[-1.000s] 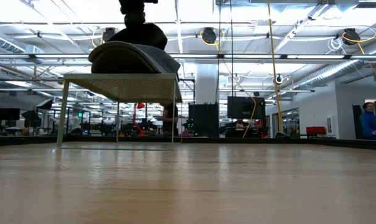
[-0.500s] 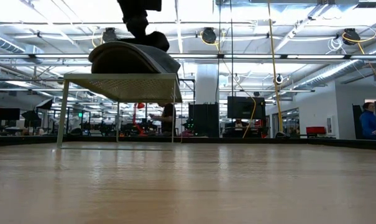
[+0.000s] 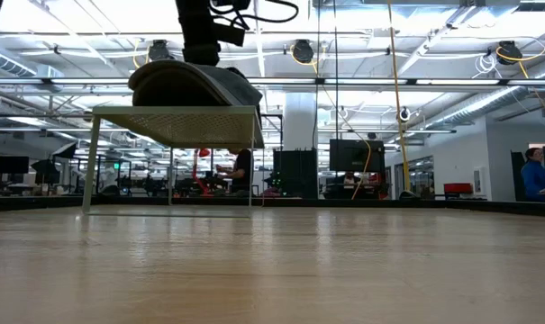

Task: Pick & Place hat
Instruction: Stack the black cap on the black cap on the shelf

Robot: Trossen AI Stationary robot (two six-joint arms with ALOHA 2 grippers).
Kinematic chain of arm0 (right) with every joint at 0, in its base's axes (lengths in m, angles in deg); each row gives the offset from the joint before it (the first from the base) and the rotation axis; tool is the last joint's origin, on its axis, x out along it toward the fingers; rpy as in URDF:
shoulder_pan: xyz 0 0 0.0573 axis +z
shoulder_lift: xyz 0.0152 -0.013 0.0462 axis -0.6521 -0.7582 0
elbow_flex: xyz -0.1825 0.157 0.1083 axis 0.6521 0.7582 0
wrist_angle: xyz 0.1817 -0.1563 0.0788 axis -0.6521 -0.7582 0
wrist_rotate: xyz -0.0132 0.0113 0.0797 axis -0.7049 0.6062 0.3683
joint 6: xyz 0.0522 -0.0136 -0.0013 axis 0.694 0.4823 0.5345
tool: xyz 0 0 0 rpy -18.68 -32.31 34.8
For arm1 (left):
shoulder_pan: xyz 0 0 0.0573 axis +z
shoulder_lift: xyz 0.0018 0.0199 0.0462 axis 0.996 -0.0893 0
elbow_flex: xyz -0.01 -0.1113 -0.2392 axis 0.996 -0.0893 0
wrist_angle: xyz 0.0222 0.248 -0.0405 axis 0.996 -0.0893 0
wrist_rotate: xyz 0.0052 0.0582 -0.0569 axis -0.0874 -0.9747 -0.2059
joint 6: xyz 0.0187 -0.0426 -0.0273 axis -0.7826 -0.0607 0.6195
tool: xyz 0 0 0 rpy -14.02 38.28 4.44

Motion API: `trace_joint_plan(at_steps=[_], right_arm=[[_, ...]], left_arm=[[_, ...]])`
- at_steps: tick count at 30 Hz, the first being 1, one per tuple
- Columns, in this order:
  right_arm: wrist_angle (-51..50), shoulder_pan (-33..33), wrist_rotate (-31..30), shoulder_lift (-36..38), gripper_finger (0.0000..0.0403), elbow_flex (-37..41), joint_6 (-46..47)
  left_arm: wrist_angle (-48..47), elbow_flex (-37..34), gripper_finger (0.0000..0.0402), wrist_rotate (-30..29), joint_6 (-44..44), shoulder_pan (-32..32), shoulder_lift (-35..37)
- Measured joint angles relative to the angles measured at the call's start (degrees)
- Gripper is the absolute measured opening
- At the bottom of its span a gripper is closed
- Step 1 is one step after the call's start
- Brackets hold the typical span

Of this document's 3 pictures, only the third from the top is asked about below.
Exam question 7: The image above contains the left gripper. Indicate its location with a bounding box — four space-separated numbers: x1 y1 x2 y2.
175 0 221 67

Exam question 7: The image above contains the green perforated metal shelf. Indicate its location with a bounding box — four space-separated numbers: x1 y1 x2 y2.
81 105 266 221

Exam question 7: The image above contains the white column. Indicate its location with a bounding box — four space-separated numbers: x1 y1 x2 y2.
283 92 319 152

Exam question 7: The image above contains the person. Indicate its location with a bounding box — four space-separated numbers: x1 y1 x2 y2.
341 170 362 188
519 147 545 203
215 147 254 195

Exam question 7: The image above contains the black cabinet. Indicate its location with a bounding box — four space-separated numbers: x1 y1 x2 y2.
271 148 320 200

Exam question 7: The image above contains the black television screen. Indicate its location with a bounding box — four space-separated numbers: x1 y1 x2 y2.
329 139 386 174

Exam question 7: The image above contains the black desk monitor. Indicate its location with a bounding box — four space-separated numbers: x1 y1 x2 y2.
0 155 31 176

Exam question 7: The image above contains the red storage bin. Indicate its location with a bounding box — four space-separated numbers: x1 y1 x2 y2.
442 182 475 196

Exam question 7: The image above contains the black fabric panel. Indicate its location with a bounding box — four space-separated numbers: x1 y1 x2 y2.
510 150 525 203

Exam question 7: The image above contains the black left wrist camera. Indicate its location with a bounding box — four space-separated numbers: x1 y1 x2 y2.
212 21 246 48

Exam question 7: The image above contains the black ceiling cable reel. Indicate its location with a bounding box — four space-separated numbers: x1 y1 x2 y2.
292 39 315 65
496 40 518 67
147 39 171 64

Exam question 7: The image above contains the black hanging cable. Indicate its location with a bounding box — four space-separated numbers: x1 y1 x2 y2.
332 0 341 141

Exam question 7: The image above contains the silver ventilation duct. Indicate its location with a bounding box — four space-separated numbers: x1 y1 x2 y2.
427 85 528 132
0 44 64 78

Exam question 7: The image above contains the yellow hanging cable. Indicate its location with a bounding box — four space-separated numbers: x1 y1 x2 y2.
386 0 412 194

